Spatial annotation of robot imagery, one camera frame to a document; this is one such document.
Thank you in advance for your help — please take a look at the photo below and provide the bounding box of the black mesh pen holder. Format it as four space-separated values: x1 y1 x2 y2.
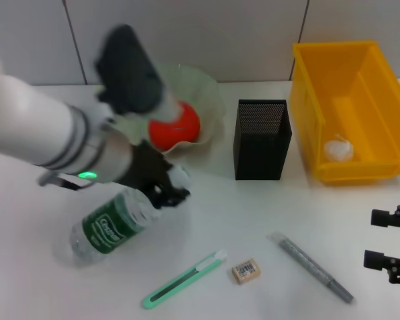
233 99 293 181

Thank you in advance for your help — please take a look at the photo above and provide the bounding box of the red-orange toy orange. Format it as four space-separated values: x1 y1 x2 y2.
148 101 201 151

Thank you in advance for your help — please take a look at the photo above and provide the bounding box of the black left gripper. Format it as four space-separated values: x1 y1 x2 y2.
116 145 191 210

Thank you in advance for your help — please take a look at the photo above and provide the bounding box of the translucent green fruit bowl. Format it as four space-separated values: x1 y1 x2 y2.
99 63 227 156

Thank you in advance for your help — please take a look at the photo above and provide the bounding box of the grey marker pen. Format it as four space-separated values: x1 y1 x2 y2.
268 233 356 304

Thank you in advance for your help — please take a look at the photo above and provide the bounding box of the clear green-label water bottle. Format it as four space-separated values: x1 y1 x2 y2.
69 165 193 266

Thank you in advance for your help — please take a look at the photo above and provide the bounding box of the mint green utility knife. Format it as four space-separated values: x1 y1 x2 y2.
142 249 228 311

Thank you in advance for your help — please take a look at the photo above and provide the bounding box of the yellow plastic bin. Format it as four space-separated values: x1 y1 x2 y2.
288 39 400 186

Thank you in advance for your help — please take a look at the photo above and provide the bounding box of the beige barcode eraser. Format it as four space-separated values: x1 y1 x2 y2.
231 257 263 285

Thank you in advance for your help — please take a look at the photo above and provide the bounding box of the white paper ball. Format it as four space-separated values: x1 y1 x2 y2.
323 133 354 163

